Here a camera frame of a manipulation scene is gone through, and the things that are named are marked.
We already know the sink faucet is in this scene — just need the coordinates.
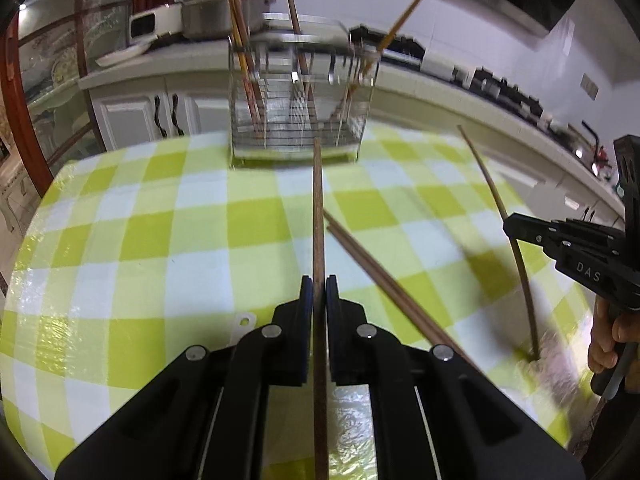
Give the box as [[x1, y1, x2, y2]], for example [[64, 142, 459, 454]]
[[580, 121, 604, 161]]

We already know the green checked tablecloth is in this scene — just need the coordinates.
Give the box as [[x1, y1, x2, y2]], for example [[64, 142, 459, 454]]
[[0, 122, 626, 480]]

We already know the grey rice cooker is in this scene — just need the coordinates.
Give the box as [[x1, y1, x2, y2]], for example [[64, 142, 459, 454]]
[[181, 0, 266, 41]]

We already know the white plate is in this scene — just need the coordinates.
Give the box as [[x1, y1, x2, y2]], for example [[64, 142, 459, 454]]
[[95, 42, 151, 67]]

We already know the person's right hand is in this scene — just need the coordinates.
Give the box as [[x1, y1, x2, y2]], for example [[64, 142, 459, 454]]
[[587, 300, 638, 376]]

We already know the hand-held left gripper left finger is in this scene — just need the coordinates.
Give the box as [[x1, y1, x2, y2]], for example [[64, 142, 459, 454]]
[[55, 275, 314, 480]]

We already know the red wood glass sliding door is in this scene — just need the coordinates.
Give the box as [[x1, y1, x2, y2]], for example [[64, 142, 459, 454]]
[[0, 0, 176, 196]]

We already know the metal wire utensil rack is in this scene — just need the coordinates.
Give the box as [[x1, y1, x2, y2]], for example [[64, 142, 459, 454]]
[[227, 12, 383, 163]]

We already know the black glass cooktop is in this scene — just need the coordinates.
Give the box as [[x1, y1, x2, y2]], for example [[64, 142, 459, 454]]
[[350, 25, 551, 126]]

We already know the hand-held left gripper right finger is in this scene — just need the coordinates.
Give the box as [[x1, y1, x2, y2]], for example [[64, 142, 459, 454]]
[[326, 275, 586, 480]]

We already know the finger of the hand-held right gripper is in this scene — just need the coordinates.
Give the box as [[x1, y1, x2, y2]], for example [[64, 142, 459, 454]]
[[550, 219, 627, 244], [502, 213, 572, 262]]

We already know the black gas burner grate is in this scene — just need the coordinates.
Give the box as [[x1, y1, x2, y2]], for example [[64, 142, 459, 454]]
[[350, 25, 426, 61], [470, 67, 543, 116]]

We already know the white small kitchen appliance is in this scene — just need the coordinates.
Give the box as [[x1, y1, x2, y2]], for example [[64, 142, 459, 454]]
[[129, 4, 183, 41]]

